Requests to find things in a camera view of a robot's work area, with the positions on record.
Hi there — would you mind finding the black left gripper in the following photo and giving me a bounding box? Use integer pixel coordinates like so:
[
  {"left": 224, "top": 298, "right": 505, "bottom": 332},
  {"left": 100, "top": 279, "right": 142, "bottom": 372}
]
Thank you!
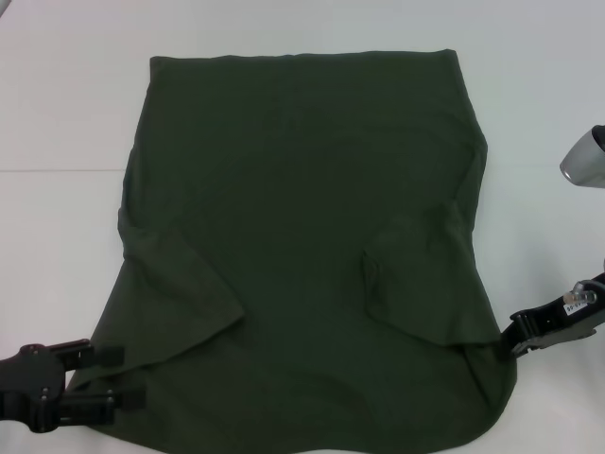
[{"left": 0, "top": 337, "right": 149, "bottom": 436}]

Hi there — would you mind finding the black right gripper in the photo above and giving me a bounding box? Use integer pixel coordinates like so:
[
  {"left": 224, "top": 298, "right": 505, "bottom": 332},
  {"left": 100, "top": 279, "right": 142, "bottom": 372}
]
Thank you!
[{"left": 499, "top": 269, "right": 605, "bottom": 367}]

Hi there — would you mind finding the dark green t-shirt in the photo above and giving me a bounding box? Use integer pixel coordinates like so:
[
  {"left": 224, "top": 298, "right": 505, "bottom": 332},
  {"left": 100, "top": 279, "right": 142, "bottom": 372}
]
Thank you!
[{"left": 60, "top": 46, "right": 519, "bottom": 454}]

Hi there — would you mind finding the right wrist cable with connectors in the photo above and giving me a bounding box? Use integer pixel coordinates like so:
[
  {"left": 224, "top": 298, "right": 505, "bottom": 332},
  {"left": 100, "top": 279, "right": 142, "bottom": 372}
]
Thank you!
[{"left": 560, "top": 278, "right": 599, "bottom": 309}]

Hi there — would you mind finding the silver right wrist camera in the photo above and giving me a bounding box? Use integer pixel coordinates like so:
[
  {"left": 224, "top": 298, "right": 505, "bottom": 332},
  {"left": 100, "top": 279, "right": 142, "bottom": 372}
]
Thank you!
[{"left": 559, "top": 124, "right": 605, "bottom": 189}]

